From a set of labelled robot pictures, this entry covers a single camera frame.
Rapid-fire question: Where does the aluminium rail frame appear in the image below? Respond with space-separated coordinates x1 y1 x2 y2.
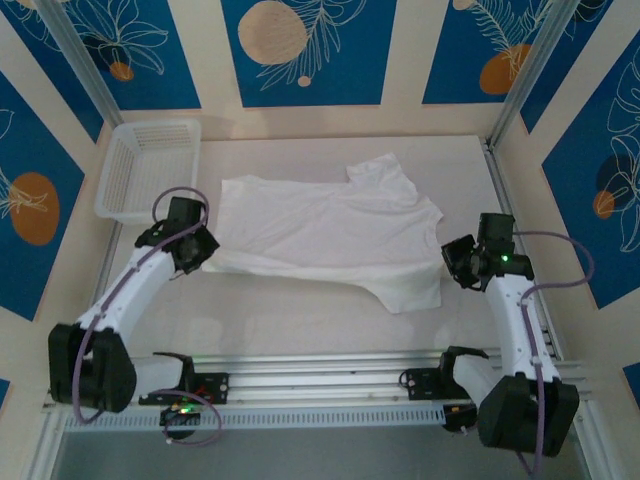
42 352 594 414

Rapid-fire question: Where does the grey slotted cable duct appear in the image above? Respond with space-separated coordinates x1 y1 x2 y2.
62 404 449 434

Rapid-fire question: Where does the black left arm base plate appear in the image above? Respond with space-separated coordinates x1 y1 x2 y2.
138 372 231 406

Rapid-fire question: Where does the aluminium corner post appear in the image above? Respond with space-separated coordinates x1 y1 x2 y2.
37 0 125 129
488 0 574 151

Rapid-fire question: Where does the black controller board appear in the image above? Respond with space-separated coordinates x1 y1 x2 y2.
442 402 481 435
159 402 204 441

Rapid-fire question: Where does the black right controller board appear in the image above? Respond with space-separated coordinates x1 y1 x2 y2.
442 402 481 435

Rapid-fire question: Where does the white plastic mesh basket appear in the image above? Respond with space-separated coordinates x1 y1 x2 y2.
94 118 203 224

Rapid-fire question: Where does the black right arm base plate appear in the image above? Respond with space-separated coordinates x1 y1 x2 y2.
402 367 481 401

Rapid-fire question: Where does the black left controller board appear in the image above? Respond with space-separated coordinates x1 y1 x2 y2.
159 402 204 441

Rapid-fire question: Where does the white t-shirt with robot print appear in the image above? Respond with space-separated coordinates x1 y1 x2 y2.
201 152 447 315

